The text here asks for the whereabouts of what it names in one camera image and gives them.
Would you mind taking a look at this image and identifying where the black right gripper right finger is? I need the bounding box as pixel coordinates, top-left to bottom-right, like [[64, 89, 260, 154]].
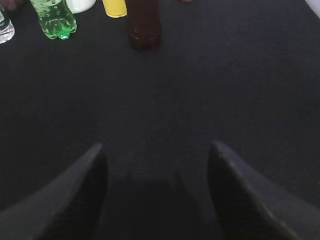
[[208, 141, 320, 240]]

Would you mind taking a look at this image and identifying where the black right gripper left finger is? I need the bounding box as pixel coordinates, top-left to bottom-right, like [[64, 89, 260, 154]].
[[0, 144, 108, 240]]

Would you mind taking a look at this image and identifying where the brown cola bottle red label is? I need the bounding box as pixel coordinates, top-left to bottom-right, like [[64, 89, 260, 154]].
[[125, 0, 162, 51]]

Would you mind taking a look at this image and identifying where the green sprite bottle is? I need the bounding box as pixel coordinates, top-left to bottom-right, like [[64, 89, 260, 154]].
[[30, 0, 77, 40]]

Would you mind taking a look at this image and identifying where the yellow paper cup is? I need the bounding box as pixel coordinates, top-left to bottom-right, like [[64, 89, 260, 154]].
[[102, 0, 127, 18]]

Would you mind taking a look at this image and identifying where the black table cloth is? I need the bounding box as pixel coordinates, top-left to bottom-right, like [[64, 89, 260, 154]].
[[0, 0, 320, 240]]

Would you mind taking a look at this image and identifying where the clear water bottle green label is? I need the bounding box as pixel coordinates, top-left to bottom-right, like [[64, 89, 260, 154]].
[[0, 6, 15, 44]]

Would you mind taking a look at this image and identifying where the white ceramic mug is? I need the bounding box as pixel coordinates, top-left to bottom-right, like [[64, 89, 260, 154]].
[[66, 0, 96, 14]]

